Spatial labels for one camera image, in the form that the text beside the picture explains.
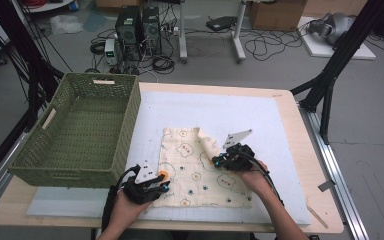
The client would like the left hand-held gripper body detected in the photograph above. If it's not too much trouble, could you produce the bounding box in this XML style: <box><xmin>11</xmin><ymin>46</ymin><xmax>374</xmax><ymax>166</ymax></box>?
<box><xmin>122</xmin><ymin>160</ymin><xmax>168</xmax><ymax>205</ymax></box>

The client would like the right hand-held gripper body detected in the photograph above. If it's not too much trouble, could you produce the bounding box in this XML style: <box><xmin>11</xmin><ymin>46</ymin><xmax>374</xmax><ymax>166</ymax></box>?
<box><xmin>218</xmin><ymin>129</ymin><xmax>257</xmax><ymax>173</ymax></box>

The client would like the printed cream cloth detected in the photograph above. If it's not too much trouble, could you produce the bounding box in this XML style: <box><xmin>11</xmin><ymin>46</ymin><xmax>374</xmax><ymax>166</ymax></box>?
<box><xmin>152</xmin><ymin>126</ymin><xmax>254</xmax><ymax>209</ymax></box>

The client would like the green woven basket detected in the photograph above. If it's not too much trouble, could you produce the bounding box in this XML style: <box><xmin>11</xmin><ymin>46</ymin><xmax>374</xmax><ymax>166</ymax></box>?
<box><xmin>9</xmin><ymin>72</ymin><xmax>142</xmax><ymax>189</ymax></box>

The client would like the person's right hand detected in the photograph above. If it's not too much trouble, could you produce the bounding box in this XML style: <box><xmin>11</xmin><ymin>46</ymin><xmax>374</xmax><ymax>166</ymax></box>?
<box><xmin>236</xmin><ymin>159</ymin><xmax>274</xmax><ymax>198</ymax></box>

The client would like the person's left hand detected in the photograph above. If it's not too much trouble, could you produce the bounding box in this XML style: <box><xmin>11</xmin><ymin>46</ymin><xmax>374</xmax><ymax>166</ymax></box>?
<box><xmin>111</xmin><ymin>191</ymin><xmax>153</xmax><ymax>231</ymax></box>

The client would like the white grid mat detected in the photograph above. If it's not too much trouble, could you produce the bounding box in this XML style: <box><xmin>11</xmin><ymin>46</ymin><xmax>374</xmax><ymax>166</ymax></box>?
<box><xmin>26</xmin><ymin>90</ymin><xmax>313</xmax><ymax>225</ymax></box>

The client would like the thin wooden stick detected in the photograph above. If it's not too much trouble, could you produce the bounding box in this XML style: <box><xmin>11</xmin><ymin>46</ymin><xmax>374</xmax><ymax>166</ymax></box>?
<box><xmin>305</xmin><ymin>203</ymin><xmax>330</xmax><ymax>230</ymax></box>

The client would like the white desk leg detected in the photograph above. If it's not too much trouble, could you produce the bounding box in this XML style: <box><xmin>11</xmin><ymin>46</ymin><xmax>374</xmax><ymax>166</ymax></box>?
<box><xmin>231</xmin><ymin>0</ymin><xmax>248</xmax><ymax>64</ymax></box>
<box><xmin>178</xmin><ymin>0</ymin><xmax>189</xmax><ymax>64</ymax></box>

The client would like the black flat box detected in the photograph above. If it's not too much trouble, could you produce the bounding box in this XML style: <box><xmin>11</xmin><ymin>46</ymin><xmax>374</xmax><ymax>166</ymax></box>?
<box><xmin>205</xmin><ymin>15</ymin><xmax>238</xmax><ymax>33</ymax></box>

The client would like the white floor board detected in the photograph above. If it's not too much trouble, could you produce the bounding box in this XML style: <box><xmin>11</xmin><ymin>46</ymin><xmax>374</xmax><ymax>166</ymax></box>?
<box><xmin>296</xmin><ymin>15</ymin><xmax>377</xmax><ymax>61</ymax></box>

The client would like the white power supply unit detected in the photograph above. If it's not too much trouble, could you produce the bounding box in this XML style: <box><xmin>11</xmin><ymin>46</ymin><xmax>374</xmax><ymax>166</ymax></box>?
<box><xmin>104</xmin><ymin>38</ymin><xmax>118</xmax><ymax>67</ymax></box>

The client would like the black computer tower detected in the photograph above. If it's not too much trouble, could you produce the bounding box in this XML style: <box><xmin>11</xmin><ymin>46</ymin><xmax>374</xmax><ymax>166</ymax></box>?
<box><xmin>114</xmin><ymin>5</ymin><xmax>143</xmax><ymax>61</ymax></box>
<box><xmin>141</xmin><ymin>5</ymin><xmax>163</xmax><ymax>56</ymax></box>

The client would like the grey headset device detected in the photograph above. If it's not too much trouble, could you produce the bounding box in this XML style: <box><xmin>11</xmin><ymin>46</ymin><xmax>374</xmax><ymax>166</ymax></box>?
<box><xmin>306</xmin><ymin>12</ymin><xmax>356</xmax><ymax>46</ymax></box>

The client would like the blue floor sheet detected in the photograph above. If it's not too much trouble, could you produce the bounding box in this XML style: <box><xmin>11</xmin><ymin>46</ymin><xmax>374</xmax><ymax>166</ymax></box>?
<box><xmin>82</xmin><ymin>12</ymin><xmax>108</xmax><ymax>33</ymax></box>

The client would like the large cardboard box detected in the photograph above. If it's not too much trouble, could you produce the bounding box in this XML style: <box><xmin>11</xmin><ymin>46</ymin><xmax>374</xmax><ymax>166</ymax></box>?
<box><xmin>301</xmin><ymin>0</ymin><xmax>370</xmax><ymax>18</ymax></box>

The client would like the clear plastic bag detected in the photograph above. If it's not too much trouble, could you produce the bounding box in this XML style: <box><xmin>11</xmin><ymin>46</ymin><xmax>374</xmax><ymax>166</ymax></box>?
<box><xmin>49</xmin><ymin>13</ymin><xmax>85</xmax><ymax>36</ymax></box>

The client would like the white round table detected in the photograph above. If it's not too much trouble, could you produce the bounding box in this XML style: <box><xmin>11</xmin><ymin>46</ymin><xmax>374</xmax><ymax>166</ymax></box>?
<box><xmin>21</xmin><ymin>0</ymin><xmax>75</xmax><ymax>14</ymax></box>

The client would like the right hand-held gripper black cable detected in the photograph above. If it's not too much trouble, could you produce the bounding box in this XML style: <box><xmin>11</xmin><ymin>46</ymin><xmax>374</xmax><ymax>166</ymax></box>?
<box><xmin>243</xmin><ymin>153</ymin><xmax>285</xmax><ymax>206</ymax></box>

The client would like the hand-held gripper black cable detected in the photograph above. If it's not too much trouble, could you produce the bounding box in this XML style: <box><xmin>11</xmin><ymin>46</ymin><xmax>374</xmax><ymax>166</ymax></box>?
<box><xmin>101</xmin><ymin>164</ymin><xmax>141</xmax><ymax>233</ymax></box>
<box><xmin>243</xmin><ymin>153</ymin><xmax>285</xmax><ymax>206</ymax></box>

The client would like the left hand-held gripper black cable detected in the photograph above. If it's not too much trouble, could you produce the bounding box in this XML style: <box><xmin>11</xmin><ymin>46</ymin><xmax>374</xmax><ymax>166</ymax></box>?
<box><xmin>101</xmin><ymin>164</ymin><xmax>141</xmax><ymax>233</ymax></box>

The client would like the grey metal bracket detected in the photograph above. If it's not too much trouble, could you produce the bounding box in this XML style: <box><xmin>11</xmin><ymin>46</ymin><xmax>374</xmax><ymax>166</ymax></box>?
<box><xmin>317</xmin><ymin>180</ymin><xmax>337</xmax><ymax>193</ymax></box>

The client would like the black cable coil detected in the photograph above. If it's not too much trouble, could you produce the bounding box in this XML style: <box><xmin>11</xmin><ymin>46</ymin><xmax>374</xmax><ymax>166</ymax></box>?
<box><xmin>89</xmin><ymin>39</ymin><xmax>107</xmax><ymax>56</ymax></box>
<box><xmin>150</xmin><ymin>54</ymin><xmax>177</xmax><ymax>75</ymax></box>

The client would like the black floor cable tangle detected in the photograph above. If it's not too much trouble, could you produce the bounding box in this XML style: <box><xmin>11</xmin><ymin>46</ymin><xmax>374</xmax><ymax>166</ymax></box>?
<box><xmin>244</xmin><ymin>29</ymin><xmax>304</xmax><ymax>62</ymax></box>

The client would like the black frame stand with cables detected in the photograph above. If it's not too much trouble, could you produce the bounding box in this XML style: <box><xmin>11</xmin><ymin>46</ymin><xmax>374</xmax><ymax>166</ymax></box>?
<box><xmin>0</xmin><ymin>0</ymin><xmax>65</xmax><ymax>188</ymax></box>

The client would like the red cable coil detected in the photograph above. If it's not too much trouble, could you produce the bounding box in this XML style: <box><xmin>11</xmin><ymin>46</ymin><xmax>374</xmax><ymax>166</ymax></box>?
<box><xmin>19</xmin><ymin>0</ymin><xmax>49</xmax><ymax>9</ymax></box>

